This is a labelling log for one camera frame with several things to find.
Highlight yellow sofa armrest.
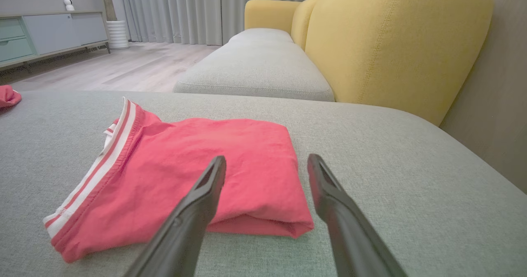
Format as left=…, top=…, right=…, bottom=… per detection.
left=245, top=0, right=302, bottom=33

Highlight large grey sofa seat cushion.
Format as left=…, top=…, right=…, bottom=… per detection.
left=0, top=90, right=527, bottom=277

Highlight brown wooden post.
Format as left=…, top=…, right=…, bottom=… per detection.
left=99, top=0, right=117, bottom=21

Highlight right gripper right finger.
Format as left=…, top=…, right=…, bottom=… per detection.
left=307, top=154, right=408, bottom=277

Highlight red jersey with white stripes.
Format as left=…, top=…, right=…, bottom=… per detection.
left=43, top=97, right=315, bottom=263

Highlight grey pleated curtain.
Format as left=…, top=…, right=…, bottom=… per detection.
left=108, top=0, right=314, bottom=46

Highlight small grey sofa seat cushion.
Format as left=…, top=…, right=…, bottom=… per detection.
left=173, top=28, right=335, bottom=102

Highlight white ribbed pot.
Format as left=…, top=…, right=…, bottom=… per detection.
left=106, top=20, right=130, bottom=49

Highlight red mesh shorts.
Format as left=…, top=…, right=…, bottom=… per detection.
left=0, top=85, right=22, bottom=109

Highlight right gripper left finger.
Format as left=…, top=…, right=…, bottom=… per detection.
left=124, top=156, right=227, bottom=277

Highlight small yellow sofa backrest cushion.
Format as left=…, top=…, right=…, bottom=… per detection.
left=291, top=0, right=322, bottom=50

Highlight large yellow sofa backrest cushion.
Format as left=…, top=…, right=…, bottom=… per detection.
left=305, top=0, right=494, bottom=126

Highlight grey and green sideboard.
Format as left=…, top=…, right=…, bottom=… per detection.
left=0, top=10, right=111, bottom=72

